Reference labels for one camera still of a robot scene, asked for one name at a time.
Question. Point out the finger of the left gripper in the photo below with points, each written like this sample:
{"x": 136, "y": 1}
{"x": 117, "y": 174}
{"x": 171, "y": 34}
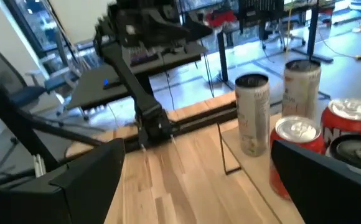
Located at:
{"x": 199, "y": 28}
{"x": 168, "y": 26}

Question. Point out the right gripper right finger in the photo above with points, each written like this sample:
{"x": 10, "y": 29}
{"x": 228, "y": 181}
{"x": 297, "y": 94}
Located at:
{"x": 330, "y": 199}

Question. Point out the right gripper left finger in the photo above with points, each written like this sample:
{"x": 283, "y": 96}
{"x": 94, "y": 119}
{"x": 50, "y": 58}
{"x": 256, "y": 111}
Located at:
{"x": 59, "y": 202}

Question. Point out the white Celsius can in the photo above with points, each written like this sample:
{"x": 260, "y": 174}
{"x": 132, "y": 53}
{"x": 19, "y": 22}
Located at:
{"x": 302, "y": 93}
{"x": 253, "y": 124}
{"x": 358, "y": 152}

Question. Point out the red Fanta can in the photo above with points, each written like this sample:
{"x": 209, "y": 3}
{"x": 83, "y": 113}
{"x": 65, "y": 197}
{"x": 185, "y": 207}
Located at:
{"x": 292, "y": 133}
{"x": 348, "y": 124}

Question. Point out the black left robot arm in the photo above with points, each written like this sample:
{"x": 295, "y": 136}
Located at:
{"x": 137, "y": 90}

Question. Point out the red equipment case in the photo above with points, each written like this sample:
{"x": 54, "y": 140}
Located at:
{"x": 219, "y": 18}

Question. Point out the black keyboard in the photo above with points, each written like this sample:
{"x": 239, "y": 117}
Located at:
{"x": 144, "y": 58}

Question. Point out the black pegboard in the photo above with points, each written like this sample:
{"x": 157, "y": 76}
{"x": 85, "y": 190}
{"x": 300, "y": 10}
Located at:
{"x": 261, "y": 12}

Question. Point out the low grey desk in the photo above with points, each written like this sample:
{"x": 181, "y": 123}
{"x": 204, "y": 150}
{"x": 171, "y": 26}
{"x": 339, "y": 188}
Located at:
{"x": 96, "y": 90}

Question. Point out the grey office chair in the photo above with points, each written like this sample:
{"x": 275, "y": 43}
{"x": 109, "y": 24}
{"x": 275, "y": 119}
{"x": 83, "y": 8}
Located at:
{"x": 280, "y": 34}

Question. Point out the large window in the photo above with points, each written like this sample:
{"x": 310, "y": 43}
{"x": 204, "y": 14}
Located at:
{"x": 40, "y": 25}

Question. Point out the black desk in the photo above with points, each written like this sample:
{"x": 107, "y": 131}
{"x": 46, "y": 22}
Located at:
{"x": 311, "y": 34}

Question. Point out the dark office chair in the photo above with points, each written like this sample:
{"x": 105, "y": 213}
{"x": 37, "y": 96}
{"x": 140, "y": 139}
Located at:
{"x": 9, "y": 84}

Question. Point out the silver metal bracket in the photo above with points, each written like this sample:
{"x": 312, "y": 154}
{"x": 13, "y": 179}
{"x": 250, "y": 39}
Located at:
{"x": 40, "y": 166}

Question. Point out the wooden shelf black frame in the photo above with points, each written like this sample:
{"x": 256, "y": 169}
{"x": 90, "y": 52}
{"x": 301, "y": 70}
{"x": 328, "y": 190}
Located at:
{"x": 255, "y": 174}

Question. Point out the black aluminium rig frame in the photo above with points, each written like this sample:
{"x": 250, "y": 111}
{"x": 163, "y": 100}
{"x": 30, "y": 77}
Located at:
{"x": 199, "y": 119}

